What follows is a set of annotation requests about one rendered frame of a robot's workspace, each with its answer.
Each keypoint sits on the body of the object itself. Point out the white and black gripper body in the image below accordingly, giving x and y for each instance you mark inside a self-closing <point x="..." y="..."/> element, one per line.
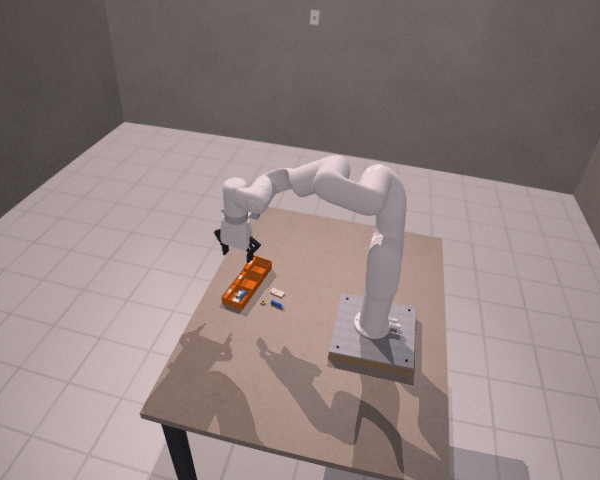
<point x="237" y="236"/>

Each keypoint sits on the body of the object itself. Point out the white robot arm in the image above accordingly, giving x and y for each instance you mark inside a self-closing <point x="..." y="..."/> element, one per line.
<point x="387" y="244"/>

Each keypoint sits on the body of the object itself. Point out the white domino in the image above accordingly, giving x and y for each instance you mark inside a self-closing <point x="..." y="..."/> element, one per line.
<point x="277" y="292"/>

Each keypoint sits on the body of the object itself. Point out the blue and white eraser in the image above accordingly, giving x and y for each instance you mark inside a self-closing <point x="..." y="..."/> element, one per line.
<point x="239" y="299"/>

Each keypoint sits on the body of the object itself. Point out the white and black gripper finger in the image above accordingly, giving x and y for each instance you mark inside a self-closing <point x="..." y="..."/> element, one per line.
<point x="252" y="249"/>
<point x="225" y="248"/>

